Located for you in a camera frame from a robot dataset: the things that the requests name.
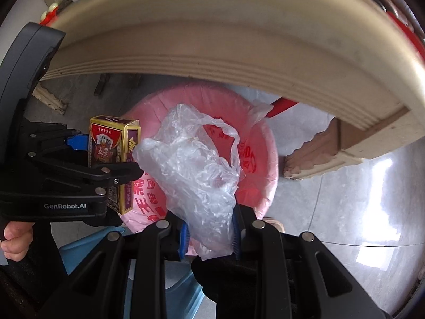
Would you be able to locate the beige slipper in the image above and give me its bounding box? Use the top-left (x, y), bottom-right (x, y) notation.
top-left (265, 217), bottom-right (288, 234)

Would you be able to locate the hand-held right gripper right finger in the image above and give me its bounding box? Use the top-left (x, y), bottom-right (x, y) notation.
top-left (232, 203), bottom-right (394, 319)

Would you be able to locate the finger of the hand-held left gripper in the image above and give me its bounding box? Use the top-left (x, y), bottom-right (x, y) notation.
top-left (28, 151), bottom-right (145, 195)
top-left (22, 120), bottom-right (90, 155)

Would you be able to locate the red plastic stool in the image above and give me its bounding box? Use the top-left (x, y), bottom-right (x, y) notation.
top-left (266, 10), bottom-right (425, 118)

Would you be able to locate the person's left hand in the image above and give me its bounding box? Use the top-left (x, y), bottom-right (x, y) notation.
top-left (0, 221), bottom-right (34, 263)

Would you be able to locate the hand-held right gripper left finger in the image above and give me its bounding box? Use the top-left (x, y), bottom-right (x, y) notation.
top-left (36, 211), bottom-right (191, 319)

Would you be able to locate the pink trash bin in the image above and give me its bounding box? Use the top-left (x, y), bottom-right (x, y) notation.
top-left (118, 80), bottom-right (279, 236)

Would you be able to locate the cream round table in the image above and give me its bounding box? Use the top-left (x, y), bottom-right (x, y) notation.
top-left (31, 0), bottom-right (425, 182)

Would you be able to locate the clear plastic bag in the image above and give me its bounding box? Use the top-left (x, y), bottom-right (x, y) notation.
top-left (133, 104), bottom-right (244, 261)

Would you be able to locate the red and gold card box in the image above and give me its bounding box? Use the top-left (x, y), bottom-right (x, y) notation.
top-left (88, 115), bottom-right (142, 215)

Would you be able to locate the blue plastic stool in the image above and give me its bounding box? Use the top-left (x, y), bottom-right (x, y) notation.
top-left (58, 226), bottom-right (203, 319)

